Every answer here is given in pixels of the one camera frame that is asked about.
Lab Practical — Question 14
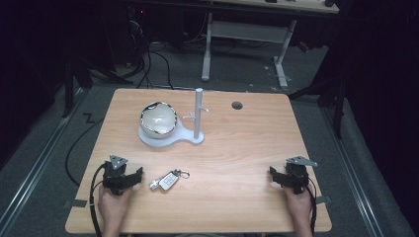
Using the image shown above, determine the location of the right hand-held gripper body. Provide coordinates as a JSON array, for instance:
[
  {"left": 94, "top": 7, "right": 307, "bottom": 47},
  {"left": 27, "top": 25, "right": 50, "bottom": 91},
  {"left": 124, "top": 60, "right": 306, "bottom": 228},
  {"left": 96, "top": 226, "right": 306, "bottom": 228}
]
[{"left": 285, "top": 155, "right": 319, "bottom": 196}]

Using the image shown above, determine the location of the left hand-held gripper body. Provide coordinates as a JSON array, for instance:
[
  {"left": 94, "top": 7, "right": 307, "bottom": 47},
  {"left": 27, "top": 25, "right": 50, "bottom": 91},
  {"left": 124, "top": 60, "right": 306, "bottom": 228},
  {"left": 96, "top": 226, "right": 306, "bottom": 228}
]
[{"left": 102, "top": 154, "right": 132, "bottom": 197}]

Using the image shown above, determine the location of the person's left hand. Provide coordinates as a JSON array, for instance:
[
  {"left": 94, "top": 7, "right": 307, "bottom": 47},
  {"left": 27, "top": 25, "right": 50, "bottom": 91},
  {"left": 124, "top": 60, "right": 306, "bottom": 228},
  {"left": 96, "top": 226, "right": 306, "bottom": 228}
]
[{"left": 97, "top": 185, "right": 133, "bottom": 229}]

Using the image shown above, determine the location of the person's right hand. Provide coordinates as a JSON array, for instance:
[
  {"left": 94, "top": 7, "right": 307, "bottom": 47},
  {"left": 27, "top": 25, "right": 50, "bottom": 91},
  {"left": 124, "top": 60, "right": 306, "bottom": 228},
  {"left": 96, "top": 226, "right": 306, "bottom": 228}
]
[{"left": 283, "top": 185, "right": 314, "bottom": 228}]

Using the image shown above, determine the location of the white bowl with silver rim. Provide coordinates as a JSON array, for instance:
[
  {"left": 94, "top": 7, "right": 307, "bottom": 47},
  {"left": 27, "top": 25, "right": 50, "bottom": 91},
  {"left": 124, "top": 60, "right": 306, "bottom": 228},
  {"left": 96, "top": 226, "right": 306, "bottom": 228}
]
[{"left": 139, "top": 101, "right": 179, "bottom": 139}]

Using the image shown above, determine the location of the white stand with pegged pole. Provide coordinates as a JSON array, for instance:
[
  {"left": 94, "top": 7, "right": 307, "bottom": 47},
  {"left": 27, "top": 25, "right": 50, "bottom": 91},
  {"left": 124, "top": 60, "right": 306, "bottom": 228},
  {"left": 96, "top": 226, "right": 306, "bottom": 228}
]
[{"left": 137, "top": 87, "right": 210, "bottom": 148}]

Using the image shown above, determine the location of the black metal stand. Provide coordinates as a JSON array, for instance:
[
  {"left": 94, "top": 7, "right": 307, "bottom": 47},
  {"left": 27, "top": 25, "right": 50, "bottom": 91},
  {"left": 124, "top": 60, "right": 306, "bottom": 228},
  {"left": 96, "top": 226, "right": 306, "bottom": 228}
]
[
  {"left": 287, "top": 77, "right": 348, "bottom": 140},
  {"left": 60, "top": 53, "right": 134, "bottom": 119}
]

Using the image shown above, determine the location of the wooden desk with white legs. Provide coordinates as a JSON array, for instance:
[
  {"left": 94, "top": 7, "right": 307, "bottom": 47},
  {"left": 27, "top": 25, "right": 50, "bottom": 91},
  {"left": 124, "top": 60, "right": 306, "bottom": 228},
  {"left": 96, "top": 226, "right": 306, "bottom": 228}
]
[{"left": 201, "top": 0, "right": 341, "bottom": 90}]

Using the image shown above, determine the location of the silver key fob with ring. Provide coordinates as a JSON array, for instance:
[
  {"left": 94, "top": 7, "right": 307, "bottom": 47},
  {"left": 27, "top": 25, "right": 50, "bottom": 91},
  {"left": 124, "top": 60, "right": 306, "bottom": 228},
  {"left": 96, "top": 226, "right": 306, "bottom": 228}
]
[{"left": 148, "top": 168, "right": 192, "bottom": 193}]

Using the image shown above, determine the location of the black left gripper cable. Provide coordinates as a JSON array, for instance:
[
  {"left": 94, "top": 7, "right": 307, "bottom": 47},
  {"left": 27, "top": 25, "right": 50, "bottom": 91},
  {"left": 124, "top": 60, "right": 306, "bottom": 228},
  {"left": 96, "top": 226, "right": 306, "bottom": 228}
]
[{"left": 89, "top": 162, "right": 109, "bottom": 237}]

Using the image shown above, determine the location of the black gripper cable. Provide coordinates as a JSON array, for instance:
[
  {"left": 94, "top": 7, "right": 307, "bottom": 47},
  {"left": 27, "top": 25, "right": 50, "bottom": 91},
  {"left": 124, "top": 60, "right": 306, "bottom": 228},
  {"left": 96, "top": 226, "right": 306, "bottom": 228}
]
[
  {"left": 89, "top": 162, "right": 109, "bottom": 237},
  {"left": 305, "top": 184, "right": 318, "bottom": 237}
]

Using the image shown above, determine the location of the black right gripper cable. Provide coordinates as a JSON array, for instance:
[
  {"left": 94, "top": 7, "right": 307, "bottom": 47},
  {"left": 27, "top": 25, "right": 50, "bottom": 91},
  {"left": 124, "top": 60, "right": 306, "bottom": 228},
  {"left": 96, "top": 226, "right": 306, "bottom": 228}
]
[{"left": 305, "top": 184, "right": 318, "bottom": 237}]

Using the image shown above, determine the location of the black floor cable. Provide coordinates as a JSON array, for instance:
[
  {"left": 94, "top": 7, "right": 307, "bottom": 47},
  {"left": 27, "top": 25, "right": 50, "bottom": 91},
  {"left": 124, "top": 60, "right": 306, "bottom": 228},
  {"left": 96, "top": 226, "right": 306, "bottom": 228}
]
[{"left": 64, "top": 117, "right": 107, "bottom": 188}]

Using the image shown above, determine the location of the metal floor rail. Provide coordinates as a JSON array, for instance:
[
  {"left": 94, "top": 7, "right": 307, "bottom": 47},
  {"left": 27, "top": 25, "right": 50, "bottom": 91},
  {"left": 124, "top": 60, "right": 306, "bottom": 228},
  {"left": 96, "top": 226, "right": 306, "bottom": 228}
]
[
  {"left": 0, "top": 88, "right": 87, "bottom": 233},
  {"left": 319, "top": 105, "right": 385, "bottom": 237}
]

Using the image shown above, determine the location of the bundle of black cables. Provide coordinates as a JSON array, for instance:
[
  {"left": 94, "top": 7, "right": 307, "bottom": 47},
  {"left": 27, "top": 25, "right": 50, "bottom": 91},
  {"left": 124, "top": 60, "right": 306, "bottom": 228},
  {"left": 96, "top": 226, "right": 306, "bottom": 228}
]
[{"left": 125, "top": 13, "right": 175, "bottom": 91}]

